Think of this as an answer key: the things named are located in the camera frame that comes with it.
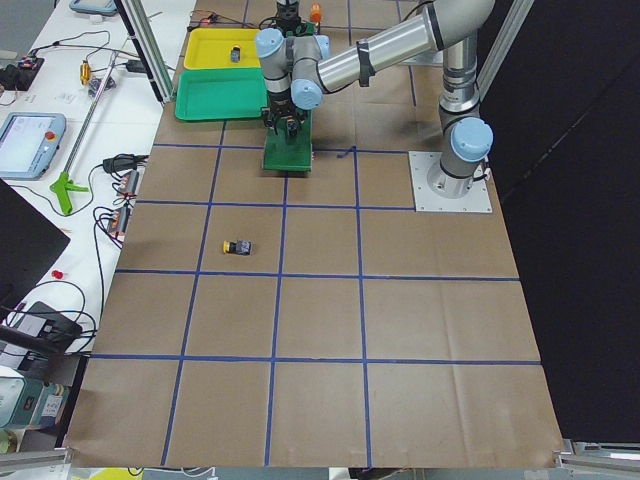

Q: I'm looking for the teal equipment box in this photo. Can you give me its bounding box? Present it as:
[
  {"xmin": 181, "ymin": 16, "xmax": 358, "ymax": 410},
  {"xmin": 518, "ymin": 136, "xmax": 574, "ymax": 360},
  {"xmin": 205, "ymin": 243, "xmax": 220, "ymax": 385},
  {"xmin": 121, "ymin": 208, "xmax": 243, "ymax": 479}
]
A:
[{"xmin": 1, "ymin": 366, "xmax": 70, "ymax": 430}]

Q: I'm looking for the orange relay module upper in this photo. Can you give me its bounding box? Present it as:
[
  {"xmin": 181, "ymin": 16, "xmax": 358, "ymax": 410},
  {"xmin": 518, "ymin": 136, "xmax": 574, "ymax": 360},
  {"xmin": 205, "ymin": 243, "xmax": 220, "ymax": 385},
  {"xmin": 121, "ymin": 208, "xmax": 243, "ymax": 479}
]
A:
[{"xmin": 116, "ymin": 170, "xmax": 140, "ymax": 198}]

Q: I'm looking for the black device box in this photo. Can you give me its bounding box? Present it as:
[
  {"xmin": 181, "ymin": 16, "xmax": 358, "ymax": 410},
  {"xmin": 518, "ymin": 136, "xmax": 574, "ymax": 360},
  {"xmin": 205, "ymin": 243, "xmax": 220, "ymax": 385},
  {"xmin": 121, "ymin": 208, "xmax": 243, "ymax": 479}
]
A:
[{"xmin": 1, "ymin": 302, "xmax": 83, "ymax": 355}]

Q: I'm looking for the yellow plastic tray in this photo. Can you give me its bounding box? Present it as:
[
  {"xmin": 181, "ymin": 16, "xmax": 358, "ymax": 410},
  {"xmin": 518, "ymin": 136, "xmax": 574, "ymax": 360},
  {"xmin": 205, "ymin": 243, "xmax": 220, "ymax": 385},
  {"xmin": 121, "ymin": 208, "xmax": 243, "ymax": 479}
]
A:
[{"xmin": 183, "ymin": 28, "xmax": 260, "ymax": 70}]

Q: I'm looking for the orange battery cell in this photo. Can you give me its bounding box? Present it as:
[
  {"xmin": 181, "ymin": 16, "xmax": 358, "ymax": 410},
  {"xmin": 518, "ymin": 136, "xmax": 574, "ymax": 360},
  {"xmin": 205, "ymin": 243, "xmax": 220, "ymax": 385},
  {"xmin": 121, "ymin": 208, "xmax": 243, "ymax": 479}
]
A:
[{"xmin": 309, "ymin": 3, "xmax": 322, "ymax": 23}]

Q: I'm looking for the aluminium frame post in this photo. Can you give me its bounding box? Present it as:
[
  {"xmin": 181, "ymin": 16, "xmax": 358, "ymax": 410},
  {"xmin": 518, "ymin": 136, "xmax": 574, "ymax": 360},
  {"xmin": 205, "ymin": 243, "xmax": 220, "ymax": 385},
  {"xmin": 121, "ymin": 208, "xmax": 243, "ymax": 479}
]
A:
[{"xmin": 114, "ymin": 0, "xmax": 174, "ymax": 104}]

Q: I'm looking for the black power adapter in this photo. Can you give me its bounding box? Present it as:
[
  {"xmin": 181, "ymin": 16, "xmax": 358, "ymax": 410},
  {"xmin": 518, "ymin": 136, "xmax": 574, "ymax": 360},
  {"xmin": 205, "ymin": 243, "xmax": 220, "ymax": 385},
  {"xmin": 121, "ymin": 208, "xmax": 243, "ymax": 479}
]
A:
[{"xmin": 102, "ymin": 153, "xmax": 149, "ymax": 174}]

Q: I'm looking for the brass cylinder connector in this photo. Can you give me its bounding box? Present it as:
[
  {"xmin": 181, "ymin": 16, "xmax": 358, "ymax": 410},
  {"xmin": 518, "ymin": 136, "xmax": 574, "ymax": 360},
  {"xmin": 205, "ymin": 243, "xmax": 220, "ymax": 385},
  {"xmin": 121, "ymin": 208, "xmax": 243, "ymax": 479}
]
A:
[{"xmin": 80, "ymin": 60, "xmax": 92, "ymax": 85}]

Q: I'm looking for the green conveyor belt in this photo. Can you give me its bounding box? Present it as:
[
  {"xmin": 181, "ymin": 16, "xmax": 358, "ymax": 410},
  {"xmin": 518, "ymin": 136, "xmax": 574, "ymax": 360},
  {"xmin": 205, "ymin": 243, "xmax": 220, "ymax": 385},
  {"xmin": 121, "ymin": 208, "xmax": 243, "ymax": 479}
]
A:
[{"xmin": 262, "ymin": 111, "xmax": 313, "ymax": 172}]

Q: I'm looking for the green plastic tray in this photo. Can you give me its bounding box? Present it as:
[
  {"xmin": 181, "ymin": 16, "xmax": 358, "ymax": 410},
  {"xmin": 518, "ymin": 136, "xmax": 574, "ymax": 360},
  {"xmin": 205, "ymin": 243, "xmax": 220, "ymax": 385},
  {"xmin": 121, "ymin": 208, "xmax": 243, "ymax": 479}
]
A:
[{"xmin": 175, "ymin": 68, "xmax": 267, "ymax": 121}]

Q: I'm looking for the orange relay module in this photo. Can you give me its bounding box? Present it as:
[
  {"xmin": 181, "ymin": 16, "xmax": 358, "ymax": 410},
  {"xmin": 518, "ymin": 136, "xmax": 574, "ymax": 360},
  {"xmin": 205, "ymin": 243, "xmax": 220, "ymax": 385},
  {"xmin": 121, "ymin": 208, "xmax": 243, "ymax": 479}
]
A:
[
  {"xmin": 107, "ymin": 205, "xmax": 131, "ymax": 238},
  {"xmin": 116, "ymin": 170, "xmax": 140, "ymax": 198}
]

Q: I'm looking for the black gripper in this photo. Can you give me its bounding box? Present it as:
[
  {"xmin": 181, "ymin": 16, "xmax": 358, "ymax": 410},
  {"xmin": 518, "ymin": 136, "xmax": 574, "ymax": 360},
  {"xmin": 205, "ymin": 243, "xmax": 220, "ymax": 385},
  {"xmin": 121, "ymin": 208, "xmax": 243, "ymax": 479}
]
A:
[
  {"xmin": 261, "ymin": 92, "xmax": 306, "ymax": 138},
  {"xmin": 275, "ymin": 0, "xmax": 305, "ymax": 35}
]

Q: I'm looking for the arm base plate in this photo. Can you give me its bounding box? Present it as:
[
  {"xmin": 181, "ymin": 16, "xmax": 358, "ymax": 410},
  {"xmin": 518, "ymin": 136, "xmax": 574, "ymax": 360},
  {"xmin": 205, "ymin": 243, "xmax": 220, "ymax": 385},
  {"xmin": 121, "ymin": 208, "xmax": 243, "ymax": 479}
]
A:
[{"xmin": 408, "ymin": 151, "xmax": 493, "ymax": 214}]

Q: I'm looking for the orange relay module lower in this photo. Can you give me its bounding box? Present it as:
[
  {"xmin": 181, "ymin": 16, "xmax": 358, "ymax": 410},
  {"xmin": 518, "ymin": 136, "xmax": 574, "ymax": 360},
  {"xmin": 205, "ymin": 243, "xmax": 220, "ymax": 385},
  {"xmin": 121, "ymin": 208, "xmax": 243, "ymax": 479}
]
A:
[{"xmin": 107, "ymin": 205, "xmax": 131, "ymax": 238}]

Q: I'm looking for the teach pendant tablet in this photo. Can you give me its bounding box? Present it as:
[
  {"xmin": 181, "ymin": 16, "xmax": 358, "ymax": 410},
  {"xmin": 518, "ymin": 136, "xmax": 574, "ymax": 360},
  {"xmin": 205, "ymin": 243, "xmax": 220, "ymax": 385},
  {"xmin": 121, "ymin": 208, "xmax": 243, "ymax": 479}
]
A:
[{"xmin": 1, "ymin": 112, "xmax": 66, "ymax": 181}]

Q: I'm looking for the green handled reach grabber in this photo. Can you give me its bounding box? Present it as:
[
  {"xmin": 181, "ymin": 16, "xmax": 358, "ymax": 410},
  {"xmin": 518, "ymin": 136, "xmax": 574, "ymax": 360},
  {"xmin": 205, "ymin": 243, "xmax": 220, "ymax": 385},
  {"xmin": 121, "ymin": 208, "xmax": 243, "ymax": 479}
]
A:
[{"xmin": 50, "ymin": 52, "xmax": 119, "ymax": 216}]

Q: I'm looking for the black monitor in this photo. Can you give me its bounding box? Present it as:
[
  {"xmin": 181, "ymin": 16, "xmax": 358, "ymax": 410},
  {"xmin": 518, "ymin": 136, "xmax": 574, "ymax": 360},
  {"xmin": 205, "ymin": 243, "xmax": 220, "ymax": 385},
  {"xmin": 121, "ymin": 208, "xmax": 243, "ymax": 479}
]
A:
[{"xmin": 0, "ymin": 181, "xmax": 70, "ymax": 317}]

